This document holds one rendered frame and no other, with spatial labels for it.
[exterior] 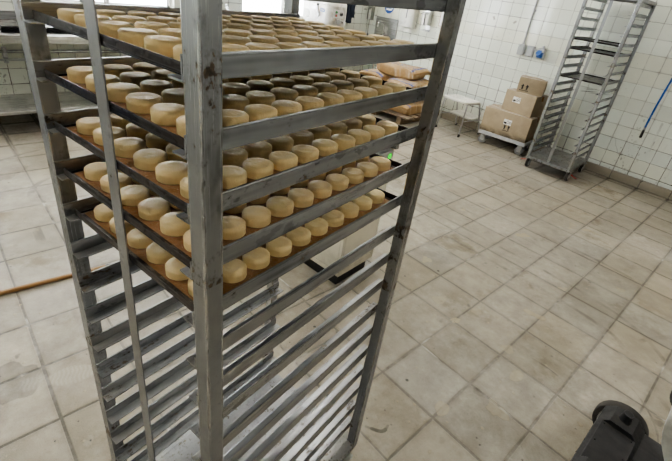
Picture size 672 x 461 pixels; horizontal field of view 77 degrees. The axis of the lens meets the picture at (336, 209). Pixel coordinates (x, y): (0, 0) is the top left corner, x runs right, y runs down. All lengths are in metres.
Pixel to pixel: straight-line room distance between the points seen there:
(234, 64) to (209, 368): 0.45
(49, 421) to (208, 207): 1.65
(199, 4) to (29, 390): 1.95
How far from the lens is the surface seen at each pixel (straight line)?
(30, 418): 2.14
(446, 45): 0.96
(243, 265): 0.75
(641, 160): 5.76
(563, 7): 5.98
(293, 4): 1.21
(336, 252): 2.42
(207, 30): 0.47
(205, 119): 0.49
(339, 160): 0.77
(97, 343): 1.21
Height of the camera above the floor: 1.60
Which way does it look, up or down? 28 degrees down
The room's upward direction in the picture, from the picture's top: 8 degrees clockwise
